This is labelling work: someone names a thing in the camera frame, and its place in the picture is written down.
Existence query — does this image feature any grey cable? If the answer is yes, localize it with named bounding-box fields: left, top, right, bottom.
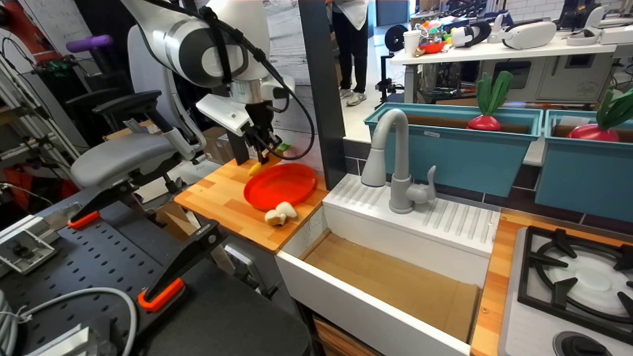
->
left=0, top=285, right=140, bottom=356

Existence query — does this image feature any radish toy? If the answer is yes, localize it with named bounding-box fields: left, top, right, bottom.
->
left=569, top=87, right=633, bottom=143
left=469, top=71, right=514, bottom=131

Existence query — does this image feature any black orange clamp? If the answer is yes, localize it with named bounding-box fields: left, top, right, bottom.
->
left=136, top=222, right=223, bottom=313
left=67, top=182, right=132, bottom=230

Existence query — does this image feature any red plate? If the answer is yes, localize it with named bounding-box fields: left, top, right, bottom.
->
left=243, top=164, right=318, bottom=212

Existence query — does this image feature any white sink basin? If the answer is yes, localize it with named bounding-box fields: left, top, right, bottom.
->
left=277, top=174, right=500, bottom=356

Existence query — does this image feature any right radish toy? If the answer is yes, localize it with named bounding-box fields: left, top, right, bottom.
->
left=569, top=87, right=633, bottom=143

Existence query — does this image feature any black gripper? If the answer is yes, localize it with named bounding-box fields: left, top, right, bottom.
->
left=245, top=103, right=283, bottom=162

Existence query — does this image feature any far black orange clamp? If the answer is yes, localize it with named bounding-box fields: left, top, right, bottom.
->
left=67, top=182, right=132, bottom=230

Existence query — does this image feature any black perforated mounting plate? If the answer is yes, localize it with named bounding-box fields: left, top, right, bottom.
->
left=0, top=206, right=180, bottom=356

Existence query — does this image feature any teal planter box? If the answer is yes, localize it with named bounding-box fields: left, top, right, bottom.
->
left=536, top=109, right=633, bottom=222
left=364, top=103, right=544, bottom=196

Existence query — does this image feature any near black orange clamp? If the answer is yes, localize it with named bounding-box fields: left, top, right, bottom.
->
left=136, top=222, right=223, bottom=313

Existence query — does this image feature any grey faucet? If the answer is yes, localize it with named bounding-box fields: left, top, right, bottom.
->
left=362, top=109, right=437, bottom=214

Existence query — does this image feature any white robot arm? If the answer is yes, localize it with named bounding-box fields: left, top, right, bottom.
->
left=120, top=0, right=293, bottom=162

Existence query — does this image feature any left radish toy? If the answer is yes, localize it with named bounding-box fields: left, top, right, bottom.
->
left=469, top=71, right=514, bottom=131

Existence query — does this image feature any gas stove top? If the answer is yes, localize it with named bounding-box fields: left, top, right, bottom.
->
left=498, top=226, right=633, bottom=356

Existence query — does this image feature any left teal planter box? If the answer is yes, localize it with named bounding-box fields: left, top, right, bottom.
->
left=364, top=103, right=544, bottom=196

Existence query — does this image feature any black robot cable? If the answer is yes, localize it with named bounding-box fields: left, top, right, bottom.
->
left=196, top=6, right=318, bottom=162

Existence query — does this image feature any standing person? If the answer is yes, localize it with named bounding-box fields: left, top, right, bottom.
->
left=326, top=0, right=368, bottom=107

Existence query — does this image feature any grey wood backdrop panel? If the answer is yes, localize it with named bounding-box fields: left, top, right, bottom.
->
left=298, top=0, right=346, bottom=190

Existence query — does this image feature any white garlic toy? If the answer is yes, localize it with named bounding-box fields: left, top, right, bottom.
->
left=265, top=202, right=297, bottom=228

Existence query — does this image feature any carrot plush toy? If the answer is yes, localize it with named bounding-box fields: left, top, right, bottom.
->
left=247, top=143, right=291, bottom=176

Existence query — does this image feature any right teal planter box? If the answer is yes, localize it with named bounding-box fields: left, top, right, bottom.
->
left=536, top=109, right=633, bottom=222

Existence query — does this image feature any grey office chair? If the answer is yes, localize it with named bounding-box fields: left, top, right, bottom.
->
left=71, top=26, right=206, bottom=190

